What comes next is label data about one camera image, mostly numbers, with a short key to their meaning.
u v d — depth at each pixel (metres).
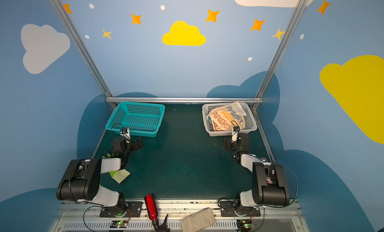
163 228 0.68
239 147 0.73
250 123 1.02
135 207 0.75
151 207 0.72
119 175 0.82
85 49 0.88
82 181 0.45
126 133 0.83
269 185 0.44
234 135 0.82
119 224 0.71
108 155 0.91
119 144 0.72
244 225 0.71
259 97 1.16
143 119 1.12
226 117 1.01
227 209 0.74
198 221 0.69
